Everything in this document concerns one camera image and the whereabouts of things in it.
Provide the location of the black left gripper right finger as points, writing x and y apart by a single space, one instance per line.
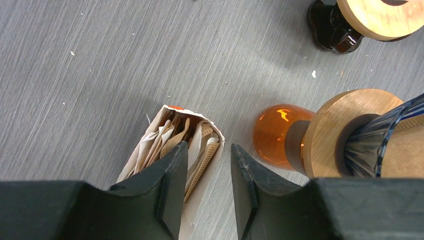
270 207

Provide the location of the orange coffee filter box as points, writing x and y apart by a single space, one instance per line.
202 144

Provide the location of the wooden ring collar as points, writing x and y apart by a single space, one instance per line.
381 20

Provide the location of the orange glass carafe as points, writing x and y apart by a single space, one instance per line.
278 136

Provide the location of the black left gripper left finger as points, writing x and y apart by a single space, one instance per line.
76 210

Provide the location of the brown plastic dripper with handle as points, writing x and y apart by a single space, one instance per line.
330 29

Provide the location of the blue plastic dripper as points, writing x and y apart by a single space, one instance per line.
366 147

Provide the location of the brown paper coffee filter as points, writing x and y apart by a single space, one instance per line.
404 154

